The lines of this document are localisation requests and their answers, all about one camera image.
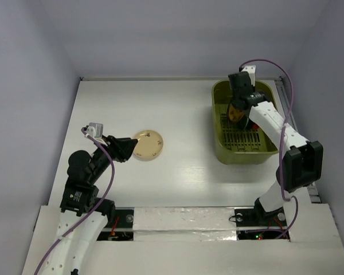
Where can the green dish rack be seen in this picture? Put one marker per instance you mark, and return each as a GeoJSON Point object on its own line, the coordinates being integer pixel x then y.
{"type": "Point", "coordinates": [233, 145]}

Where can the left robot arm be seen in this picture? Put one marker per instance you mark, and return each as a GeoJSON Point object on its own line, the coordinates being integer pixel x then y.
{"type": "Point", "coordinates": [83, 214]}

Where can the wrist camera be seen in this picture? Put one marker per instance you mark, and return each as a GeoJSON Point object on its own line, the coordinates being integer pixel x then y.
{"type": "Point", "coordinates": [95, 130]}
{"type": "Point", "coordinates": [251, 70]}

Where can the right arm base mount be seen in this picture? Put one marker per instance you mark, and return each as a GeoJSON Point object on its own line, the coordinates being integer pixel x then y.
{"type": "Point", "coordinates": [250, 227]}

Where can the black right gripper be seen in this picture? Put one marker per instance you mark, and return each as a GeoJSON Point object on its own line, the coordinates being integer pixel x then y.
{"type": "Point", "coordinates": [238, 104]}

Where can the yellow patterned plate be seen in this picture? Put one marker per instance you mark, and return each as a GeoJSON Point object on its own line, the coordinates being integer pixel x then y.
{"type": "Point", "coordinates": [233, 114]}

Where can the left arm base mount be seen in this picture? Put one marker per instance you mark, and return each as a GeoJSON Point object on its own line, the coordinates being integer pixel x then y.
{"type": "Point", "coordinates": [121, 229]}

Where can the cream floral plate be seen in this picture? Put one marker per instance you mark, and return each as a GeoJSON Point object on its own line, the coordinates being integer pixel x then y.
{"type": "Point", "coordinates": [149, 146]}

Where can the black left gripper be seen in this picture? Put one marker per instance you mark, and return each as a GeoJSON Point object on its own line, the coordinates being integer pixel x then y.
{"type": "Point", "coordinates": [121, 147]}

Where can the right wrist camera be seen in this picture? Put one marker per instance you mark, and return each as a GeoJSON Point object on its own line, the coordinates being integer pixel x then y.
{"type": "Point", "coordinates": [251, 70]}

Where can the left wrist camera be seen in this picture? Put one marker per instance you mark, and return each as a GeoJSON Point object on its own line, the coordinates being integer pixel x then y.
{"type": "Point", "coordinates": [95, 130]}

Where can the white foam front panel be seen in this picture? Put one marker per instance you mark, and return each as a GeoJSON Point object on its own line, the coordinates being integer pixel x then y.
{"type": "Point", "coordinates": [202, 240]}

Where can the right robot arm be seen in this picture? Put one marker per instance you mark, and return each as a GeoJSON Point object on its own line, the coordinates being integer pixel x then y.
{"type": "Point", "coordinates": [300, 160]}

